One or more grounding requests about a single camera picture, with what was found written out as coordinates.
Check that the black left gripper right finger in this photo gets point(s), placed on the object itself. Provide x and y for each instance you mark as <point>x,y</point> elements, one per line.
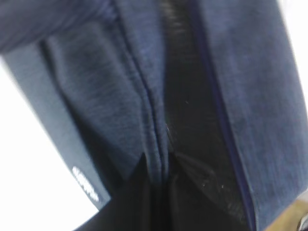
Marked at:
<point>195,201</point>

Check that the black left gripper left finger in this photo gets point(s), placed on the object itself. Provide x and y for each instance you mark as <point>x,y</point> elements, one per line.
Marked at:
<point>131,207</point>

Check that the navy blue lunch bag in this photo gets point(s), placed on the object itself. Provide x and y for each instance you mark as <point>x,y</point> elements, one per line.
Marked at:
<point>214,81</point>

